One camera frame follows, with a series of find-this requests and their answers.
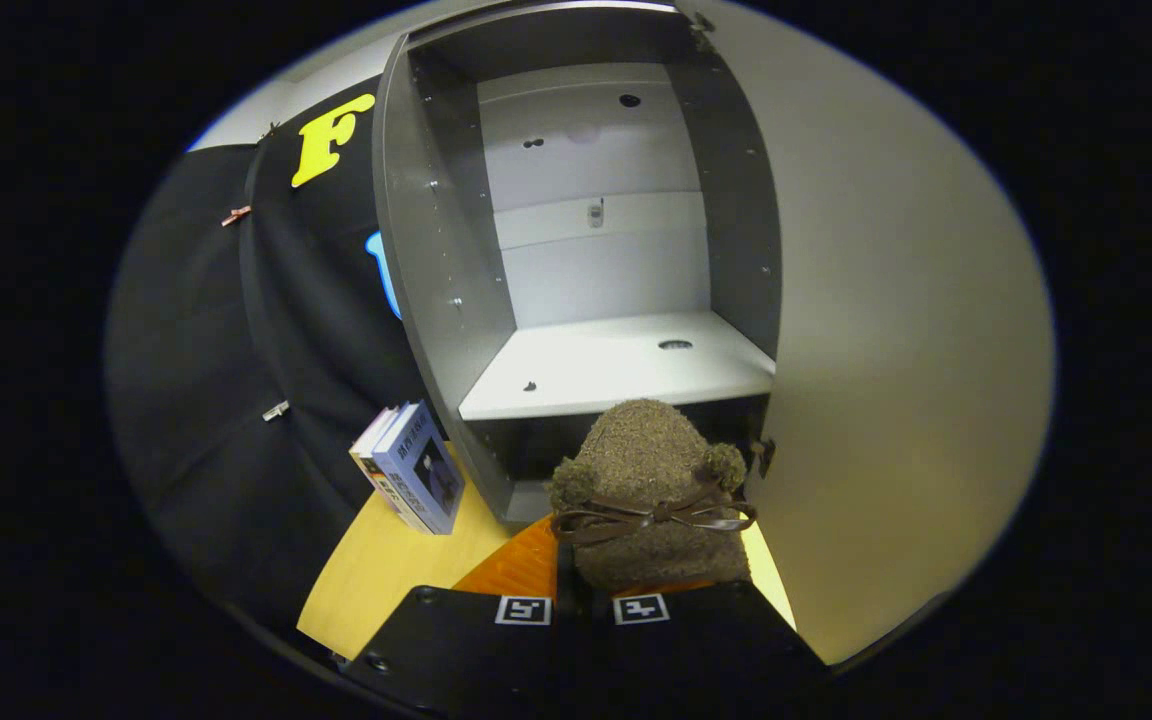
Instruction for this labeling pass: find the brown fuzzy shoe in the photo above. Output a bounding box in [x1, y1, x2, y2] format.
[549, 398, 759, 594]

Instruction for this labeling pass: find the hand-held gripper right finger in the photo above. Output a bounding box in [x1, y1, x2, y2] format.
[591, 580, 832, 720]

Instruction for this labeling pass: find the beige shoe cabinet door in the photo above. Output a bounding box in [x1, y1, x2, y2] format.
[676, 0, 1057, 667]

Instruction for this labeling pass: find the blue cover book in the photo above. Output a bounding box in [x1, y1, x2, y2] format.
[373, 401, 466, 536]

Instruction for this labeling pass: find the grey shoe cabinet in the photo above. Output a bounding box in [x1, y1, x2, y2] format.
[373, 0, 783, 528]

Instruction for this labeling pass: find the black backdrop cloth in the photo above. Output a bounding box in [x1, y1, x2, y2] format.
[106, 75, 437, 633]

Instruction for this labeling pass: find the white cover book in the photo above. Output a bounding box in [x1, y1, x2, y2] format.
[349, 404, 409, 513]

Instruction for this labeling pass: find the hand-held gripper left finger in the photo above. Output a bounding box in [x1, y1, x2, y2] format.
[341, 515, 578, 720]

